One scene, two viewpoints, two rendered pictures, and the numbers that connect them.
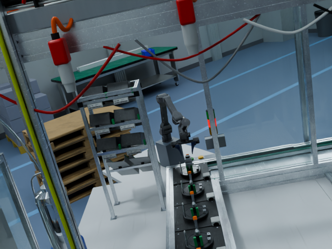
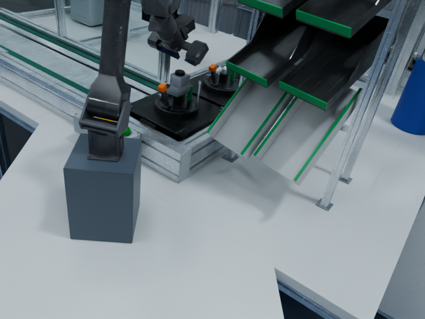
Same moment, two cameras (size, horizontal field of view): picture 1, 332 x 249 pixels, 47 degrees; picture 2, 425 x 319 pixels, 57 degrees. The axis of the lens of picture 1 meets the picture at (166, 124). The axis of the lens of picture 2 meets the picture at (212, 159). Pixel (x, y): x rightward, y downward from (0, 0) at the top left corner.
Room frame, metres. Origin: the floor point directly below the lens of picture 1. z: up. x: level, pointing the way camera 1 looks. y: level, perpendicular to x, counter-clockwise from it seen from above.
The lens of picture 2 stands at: (3.23, 0.52, 1.55)
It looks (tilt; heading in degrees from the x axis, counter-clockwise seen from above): 34 degrees down; 206
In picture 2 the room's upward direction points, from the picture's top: 9 degrees clockwise
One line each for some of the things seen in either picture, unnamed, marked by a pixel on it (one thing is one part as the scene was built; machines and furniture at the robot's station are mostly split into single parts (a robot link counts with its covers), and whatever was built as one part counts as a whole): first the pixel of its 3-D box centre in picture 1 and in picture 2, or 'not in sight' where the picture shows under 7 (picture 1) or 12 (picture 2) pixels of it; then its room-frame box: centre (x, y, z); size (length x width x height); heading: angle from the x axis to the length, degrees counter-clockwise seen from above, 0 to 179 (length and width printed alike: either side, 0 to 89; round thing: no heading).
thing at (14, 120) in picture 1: (24, 112); not in sight; (6.87, 2.48, 0.54); 1.11 x 0.73 x 1.08; 30
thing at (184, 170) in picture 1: (190, 171); (176, 105); (2.30, -0.09, 0.98); 0.14 x 0.14 x 0.02
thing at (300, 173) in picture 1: (237, 174); (116, 91); (2.25, -0.39, 0.91); 0.84 x 0.28 x 0.10; 86
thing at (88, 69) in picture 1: (121, 78); not in sight; (8.19, 0.73, 0.51); 2.67 x 1.06 x 1.01; 123
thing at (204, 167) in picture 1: (190, 173); (176, 111); (2.30, -0.09, 0.96); 0.24 x 0.24 x 0.02; 86
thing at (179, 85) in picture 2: (188, 161); (181, 81); (2.29, -0.09, 1.06); 0.08 x 0.04 x 0.07; 176
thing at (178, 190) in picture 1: (191, 186); (223, 76); (2.04, -0.07, 1.01); 0.24 x 0.24 x 0.13; 86
